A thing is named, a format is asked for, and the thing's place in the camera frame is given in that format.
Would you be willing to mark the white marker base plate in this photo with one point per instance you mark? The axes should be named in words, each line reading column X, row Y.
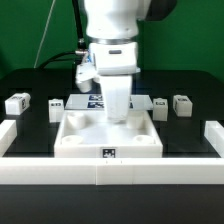
column 95, row 102

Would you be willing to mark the white square tabletop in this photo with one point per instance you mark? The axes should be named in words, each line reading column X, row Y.
column 89, row 134

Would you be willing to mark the white U-shaped obstacle fence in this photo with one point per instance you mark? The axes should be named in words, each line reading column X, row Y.
column 71, row 171

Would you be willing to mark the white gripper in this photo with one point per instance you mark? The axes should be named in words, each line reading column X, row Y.
column 116, row 83

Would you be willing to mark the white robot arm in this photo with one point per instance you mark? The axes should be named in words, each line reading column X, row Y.
column 112, row 27

